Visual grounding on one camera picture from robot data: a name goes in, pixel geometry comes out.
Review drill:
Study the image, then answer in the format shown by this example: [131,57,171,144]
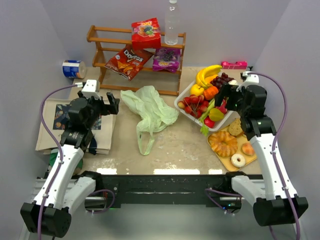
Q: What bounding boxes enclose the blue white can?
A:
[62,60,87,79]

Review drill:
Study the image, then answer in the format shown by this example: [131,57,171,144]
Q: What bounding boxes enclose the white fruit tray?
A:
[174,80,233,132]

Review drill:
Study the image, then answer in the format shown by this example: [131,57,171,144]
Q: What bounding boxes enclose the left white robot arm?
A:
[20,91,120,239]

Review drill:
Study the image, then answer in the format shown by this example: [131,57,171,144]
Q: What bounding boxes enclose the green celery stalk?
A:
[198,98,216,137]

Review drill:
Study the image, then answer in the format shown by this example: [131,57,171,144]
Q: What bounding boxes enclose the brown bread slice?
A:
[228,118,244,137]

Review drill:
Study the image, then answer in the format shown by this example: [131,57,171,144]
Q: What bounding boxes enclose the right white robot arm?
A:
[215,84,309,227]

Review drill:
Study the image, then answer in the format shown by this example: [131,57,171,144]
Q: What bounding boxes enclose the yellow bread tray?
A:
[207,127,257,172]

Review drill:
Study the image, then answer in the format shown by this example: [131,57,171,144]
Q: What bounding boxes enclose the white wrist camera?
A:
[236,71,259,92]
[75,79,102,100]

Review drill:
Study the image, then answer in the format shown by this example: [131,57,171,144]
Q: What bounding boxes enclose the small orange pumpkin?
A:
[203,86,219,101]

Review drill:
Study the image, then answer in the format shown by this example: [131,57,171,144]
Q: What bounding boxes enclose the yellow banana bunch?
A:
[195,64,223,89]

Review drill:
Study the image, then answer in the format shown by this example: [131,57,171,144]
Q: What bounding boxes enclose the green cloth bundle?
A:
[48,148,83,176]

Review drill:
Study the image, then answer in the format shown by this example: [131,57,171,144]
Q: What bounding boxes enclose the Doritos chip bag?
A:
[104,45,154,81]

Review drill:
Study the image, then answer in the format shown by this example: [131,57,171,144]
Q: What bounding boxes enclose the pink box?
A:
[220,61,248,70]

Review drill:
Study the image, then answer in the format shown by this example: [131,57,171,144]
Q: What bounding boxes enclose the bundt cake ring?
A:
[208,130,239,158]

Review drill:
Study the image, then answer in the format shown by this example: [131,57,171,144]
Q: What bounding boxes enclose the red snack bag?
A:
[131,17,161,50]

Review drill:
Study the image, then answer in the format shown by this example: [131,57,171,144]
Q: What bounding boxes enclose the clear plastic water bottle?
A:
[164,0,180,46]

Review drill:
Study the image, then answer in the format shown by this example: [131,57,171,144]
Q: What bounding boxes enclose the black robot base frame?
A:
[72,171,251,216]

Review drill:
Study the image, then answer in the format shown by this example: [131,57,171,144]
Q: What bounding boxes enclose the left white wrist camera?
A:
[75,79,102,100]

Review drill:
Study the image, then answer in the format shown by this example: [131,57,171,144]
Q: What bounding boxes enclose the yellow star fruit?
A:
[208,108,225,122]

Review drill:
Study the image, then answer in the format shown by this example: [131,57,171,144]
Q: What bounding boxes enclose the round peach bun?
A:
[241,142,255,156]

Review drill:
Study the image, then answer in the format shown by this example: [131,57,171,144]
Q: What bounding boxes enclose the red cherries pile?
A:
[177,94,209,119]

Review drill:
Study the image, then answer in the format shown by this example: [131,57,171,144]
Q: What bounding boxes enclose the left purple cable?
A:
[36,83,78,240]

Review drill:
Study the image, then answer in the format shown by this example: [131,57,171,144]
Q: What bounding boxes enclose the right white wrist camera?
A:
[236,71,259,92]

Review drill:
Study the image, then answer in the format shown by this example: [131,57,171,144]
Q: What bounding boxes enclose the yellow apple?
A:
[190,84,205,97]

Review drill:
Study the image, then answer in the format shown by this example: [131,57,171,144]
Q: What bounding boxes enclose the white glazed donut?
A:
[230,153,246,168]

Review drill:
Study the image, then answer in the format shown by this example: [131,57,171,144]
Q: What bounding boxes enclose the purple snack bag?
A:
[152,47,181,73]

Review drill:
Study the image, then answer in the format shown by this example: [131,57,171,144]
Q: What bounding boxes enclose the pink dragon fruit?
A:
[217,99,228,115]

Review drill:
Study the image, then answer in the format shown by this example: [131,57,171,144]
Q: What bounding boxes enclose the beige canvas tote bag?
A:
[35,98,117,155]

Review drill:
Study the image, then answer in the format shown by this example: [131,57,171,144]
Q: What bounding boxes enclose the light green plastic bag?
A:
[120,85,179,156]

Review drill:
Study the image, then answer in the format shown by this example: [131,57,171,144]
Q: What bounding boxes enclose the dark red grapes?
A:
[210,72,234,90]

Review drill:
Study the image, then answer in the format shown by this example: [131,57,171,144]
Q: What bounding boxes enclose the red apple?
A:
[203,116,215,129]

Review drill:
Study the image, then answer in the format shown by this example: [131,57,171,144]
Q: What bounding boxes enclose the wooden shelf rack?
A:
[86,24,187,97]

